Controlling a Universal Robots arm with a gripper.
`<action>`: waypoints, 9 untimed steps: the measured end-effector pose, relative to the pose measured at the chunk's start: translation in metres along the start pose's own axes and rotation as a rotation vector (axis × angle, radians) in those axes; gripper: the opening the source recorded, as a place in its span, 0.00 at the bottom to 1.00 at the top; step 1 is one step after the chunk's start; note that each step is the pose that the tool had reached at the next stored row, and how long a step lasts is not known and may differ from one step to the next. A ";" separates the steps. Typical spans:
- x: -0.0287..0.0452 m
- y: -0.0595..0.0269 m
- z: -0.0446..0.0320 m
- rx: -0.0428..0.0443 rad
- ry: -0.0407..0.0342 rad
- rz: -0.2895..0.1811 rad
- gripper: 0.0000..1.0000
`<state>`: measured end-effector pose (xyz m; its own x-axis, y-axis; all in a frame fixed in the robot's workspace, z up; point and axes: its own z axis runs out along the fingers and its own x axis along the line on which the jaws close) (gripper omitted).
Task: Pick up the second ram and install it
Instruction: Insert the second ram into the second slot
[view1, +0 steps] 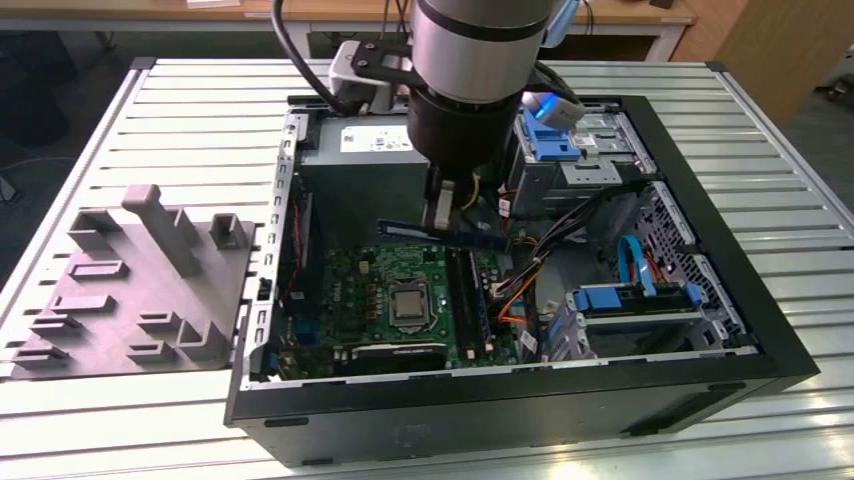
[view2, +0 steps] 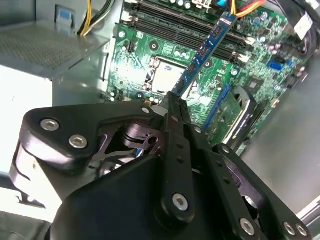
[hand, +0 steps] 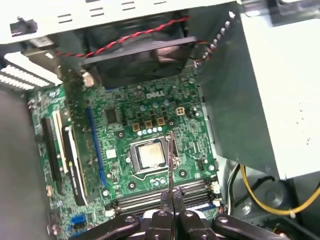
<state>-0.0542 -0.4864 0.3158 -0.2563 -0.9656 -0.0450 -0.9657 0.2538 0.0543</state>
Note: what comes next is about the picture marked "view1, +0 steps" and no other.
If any black graphics card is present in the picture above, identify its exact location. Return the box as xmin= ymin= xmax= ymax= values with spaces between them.
xmin=336 ymin=339 xmax=449 ymax=376

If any wooden cabinet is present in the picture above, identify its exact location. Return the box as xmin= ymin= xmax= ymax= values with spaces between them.
xmin=669 ymin=0 xmax=854 ymax=129

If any black chair base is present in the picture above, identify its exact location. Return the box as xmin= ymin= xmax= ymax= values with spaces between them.
xmin=812 ymin=72 xmax=854 ymax=106

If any wooden desk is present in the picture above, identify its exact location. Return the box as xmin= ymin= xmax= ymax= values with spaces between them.
xmin=0 ymin=0 xmax=699 ymax=62

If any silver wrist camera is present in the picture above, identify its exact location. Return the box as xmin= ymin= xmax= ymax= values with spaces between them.
xmin=519 ymin=91 xmax=583 ymax=127
xmin=328 ymin=41 xmax=416 ymax=114

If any black cable bundle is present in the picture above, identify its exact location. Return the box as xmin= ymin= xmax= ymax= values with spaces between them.
xmin=492 ymin=182 xmax=645 ymax=301

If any blue wire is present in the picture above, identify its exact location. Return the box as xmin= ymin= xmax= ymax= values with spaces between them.
xmin=616 ymin=233 xmax=659 ymax=296

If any black PC case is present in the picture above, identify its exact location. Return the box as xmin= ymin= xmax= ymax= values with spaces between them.
xmin=222 ymin=93 xmax=820 ymax=469

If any grey power supply unit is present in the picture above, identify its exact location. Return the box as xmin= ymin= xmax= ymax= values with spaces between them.
xmin=296 ymin=117 xmax=432 ymax=249

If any black camera cable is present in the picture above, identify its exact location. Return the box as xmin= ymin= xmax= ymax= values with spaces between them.
xmin=269 ymin=0 xmax=352 ymax=115
xmin=529 ymin=60 xmax=583 ymax=101

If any grey parts rack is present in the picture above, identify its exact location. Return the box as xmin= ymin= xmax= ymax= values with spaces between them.
xmin=0 ymin=183 xmax=265 ymax=384

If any black case fan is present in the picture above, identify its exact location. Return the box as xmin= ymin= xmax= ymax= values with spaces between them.
xmin=277 ymin=177 xmax=320 ymax=321

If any orange red wire bundle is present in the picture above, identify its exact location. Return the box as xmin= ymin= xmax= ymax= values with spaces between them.
xmin=496 ymin=284 xmax=535 ymax=331

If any yellow wire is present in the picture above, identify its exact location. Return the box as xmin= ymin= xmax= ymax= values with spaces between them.
xmin=459 ymin=169 xmax=483 ymax=222

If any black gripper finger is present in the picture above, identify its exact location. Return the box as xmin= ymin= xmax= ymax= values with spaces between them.
xmin=420 ymin=166 xmax=461 ymax=233

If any hard disk in blue carrier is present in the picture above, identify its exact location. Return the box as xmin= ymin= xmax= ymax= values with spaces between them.
xmin=571 ymin=283 xmax=702 ymax=314

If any CPU socket metal frame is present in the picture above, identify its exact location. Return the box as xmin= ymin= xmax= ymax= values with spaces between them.
xmin=383 ymin=277 xmax=443 ymax=336

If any silver CPU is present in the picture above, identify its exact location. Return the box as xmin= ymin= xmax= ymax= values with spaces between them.
xmin=389 ymin=289 xmax=432 ymax=322

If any grey metal disk bay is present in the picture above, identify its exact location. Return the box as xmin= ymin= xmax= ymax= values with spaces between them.
xmin=507 ymin=107 xmax=659 ymax=217
xmin=564 ymin=284 xmax=742 ymax=361

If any green motherboard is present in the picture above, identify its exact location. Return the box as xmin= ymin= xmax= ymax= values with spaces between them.
xmin=269 ymin=242 xmax=528 ymax=379

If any blue plastic rail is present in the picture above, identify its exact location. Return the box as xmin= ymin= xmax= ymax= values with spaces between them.
xmin=540 ymin=319 xmax=568 ymax=364

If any blue plastic disk carrier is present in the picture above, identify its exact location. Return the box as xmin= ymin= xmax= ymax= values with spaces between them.
xmin=516 ymin=112 xmax=579 ymax=162

